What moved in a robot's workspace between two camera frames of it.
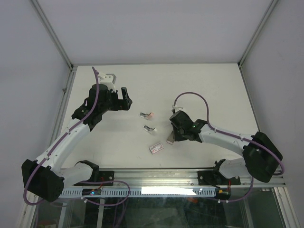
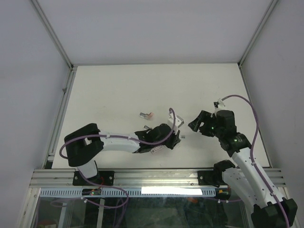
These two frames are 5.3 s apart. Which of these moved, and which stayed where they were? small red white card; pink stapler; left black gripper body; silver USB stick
Moved: left black gripper body
Stayed: pink stapler; silver USB stick; small red white card
